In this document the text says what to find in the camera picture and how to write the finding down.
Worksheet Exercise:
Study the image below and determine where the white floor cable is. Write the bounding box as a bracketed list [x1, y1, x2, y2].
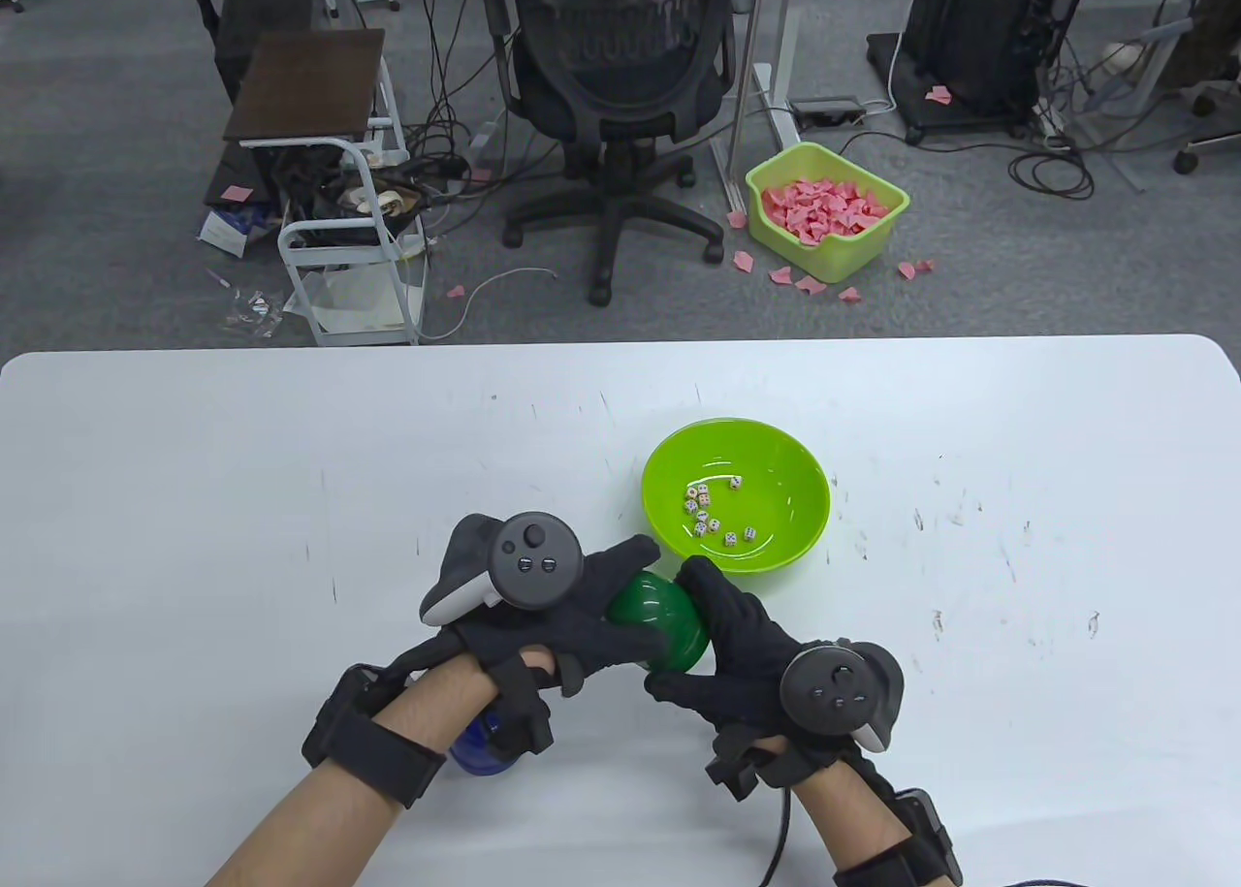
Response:
[422, 267, 560, 342]

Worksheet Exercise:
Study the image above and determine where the green capsule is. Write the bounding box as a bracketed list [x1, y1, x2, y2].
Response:
[606, 572, 710, 677]

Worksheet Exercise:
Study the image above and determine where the person's left forearm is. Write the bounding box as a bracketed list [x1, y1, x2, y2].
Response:
[199, 647, 558, 887]

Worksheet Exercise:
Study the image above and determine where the black wrist camera strap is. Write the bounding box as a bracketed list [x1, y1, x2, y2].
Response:
[302, 664, 448, 809]
[834, 788, 965, 887]

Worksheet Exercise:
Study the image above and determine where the dark brown side table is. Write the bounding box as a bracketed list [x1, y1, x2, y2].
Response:
[179, 0, 321, 103]

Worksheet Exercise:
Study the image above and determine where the black cable bundle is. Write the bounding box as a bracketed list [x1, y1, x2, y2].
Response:
[402, 116, 476, 211]

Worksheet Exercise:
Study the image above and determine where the pile of pink paper pieces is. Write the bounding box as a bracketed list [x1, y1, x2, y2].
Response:
[760, 178, 891, 247]

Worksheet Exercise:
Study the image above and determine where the black wheeled platform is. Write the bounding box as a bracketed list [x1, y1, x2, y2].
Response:
[866, 32, 1043, 146]

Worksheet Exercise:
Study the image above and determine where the black grey hand controller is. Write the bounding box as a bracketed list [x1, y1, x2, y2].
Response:
[419, 512, 586, 626]
[780, 642, 906, 753]

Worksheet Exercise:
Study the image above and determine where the grey office chair base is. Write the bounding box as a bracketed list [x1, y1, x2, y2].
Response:
[1149, 15, 1241, 176]

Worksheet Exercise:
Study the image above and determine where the white metal cart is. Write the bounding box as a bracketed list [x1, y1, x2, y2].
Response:
[278, 141, 429, 347]

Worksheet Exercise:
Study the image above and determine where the green plastic bowl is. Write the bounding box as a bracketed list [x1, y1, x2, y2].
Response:
[640, 419, 833, 597]

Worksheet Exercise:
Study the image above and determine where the person's right hand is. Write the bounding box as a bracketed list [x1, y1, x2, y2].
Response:
[645, 555, 888, 803]

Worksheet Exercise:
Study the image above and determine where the cluster of white dice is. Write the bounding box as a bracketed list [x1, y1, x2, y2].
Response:
[683, 476, 760, 550]

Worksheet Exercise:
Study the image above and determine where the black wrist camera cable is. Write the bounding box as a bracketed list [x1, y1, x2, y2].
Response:
[761, 790, 798, 887]

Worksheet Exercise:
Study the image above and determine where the lime green plastic bin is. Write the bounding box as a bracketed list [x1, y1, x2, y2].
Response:
[745, 143, 911, 284]

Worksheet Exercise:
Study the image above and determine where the person's left hand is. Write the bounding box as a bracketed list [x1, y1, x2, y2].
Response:
[456, 535, 670, 757]

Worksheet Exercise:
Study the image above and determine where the brown top side table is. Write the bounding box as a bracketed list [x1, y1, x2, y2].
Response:
[223, 29, 408, 166]

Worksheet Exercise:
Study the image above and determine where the grey power socket box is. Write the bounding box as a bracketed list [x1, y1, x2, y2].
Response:
[788, 97, 867, 133]

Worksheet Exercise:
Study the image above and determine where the white paper sheet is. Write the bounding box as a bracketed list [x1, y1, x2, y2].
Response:
[315, 271, 408, 332]

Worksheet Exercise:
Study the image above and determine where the white desk leg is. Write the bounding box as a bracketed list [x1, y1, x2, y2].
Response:
[711, 0, 802, 211]

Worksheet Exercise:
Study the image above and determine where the clear plastic bag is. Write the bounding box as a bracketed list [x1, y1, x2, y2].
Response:
[221, 288, 285, 336]

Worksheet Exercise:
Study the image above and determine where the blue white cardboard box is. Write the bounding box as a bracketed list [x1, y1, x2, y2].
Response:
[199, 204, 282, 256]

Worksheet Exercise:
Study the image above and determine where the blue dice cup cover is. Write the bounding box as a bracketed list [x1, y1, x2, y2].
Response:
[448, 708, 529, 778]

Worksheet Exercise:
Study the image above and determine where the black computer tower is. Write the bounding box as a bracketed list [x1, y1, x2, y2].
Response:
[902, 0, 1043, 117]

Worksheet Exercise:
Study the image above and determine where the coiled black cable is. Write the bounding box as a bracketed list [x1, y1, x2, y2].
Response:
[1008, 145, 1097, 201]

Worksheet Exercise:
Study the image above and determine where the black mesh office chair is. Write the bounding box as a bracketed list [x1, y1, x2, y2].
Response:
[480, 0, 752, 306]

